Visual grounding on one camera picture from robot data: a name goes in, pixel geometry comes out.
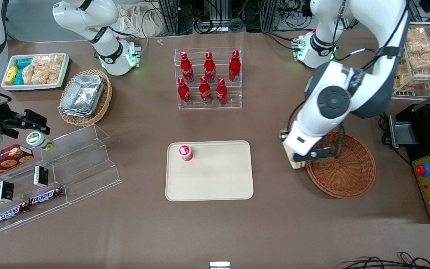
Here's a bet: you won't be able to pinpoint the triangular sandwich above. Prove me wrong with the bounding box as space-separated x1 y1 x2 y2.
280 129 308 170

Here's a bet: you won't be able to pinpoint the white rectangular snack tray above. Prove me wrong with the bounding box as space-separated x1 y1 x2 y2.
1 53 70 91

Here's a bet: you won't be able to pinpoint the round brown wicker basket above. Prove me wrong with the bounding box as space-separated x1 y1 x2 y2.
305 131 377 199

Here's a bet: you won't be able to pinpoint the oval wicker basket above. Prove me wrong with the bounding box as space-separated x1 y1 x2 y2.
59 69 113 127

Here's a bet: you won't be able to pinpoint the beige plastic tray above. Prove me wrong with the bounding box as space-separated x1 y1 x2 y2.
165 140 254 202

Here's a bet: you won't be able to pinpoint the green lidded white cup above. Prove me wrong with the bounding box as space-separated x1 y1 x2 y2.
26 132 55 151

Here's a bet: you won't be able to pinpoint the clear bagged rice crackers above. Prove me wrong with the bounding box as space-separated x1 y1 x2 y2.
32 55 50 85
22 64 35 85
47 55 65 84

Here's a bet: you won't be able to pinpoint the red tartan cookie box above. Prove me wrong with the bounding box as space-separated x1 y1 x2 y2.
0 144 34 186

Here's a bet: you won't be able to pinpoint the yellow snack packet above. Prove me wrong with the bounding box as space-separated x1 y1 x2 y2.
4 65 19 86

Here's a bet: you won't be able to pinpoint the small black carton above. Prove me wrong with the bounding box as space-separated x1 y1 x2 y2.
33 166 49 188
0 181 15 203

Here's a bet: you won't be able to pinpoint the stack of foil trays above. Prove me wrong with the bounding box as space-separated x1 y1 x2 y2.
59 74 106 118

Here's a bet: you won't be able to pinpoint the clear acrylic step shelf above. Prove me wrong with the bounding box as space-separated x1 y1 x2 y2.
0 124 123 233

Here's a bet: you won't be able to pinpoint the Snickers chocolate bar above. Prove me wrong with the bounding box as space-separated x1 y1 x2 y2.
28 186 65 207
0 202 30 226

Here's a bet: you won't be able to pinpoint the red cola bottle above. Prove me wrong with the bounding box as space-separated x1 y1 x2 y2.
203 52 217 84
215 77 229 106
180 52 195 84
177 77 192 106
199 76 213 105
228 50 242 83

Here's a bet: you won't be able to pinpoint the clear acrylic bottle rack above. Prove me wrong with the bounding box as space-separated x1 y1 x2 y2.
174 47 243 110

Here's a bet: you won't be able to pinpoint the red lidded yoghurt cup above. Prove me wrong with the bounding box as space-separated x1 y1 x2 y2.
178 144 194 162

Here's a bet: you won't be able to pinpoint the black machine housing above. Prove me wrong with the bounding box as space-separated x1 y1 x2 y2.
388 103 430 225

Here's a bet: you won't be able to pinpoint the bagged fried snack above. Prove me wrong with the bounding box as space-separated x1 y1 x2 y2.
409 52 430 71
393 64 412 92
406 27 429 42
407 40 430 56

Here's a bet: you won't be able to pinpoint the beige cloth bag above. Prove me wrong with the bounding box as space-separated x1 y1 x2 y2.
115 3 168 38

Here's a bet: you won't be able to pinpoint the grey metal bracket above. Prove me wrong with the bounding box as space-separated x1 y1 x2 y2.
389 115 418 149

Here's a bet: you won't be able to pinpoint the black arm base cables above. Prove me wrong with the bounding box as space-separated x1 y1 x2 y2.
262 31 300 51

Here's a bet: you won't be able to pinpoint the black floor cables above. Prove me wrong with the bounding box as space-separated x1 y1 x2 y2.
340 252 430 269

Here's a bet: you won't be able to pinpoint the white wire basket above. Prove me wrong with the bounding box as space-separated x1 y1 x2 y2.
391 21 430 101

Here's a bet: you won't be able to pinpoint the aluminium frame rack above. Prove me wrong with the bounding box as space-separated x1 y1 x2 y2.
157 0 194 36

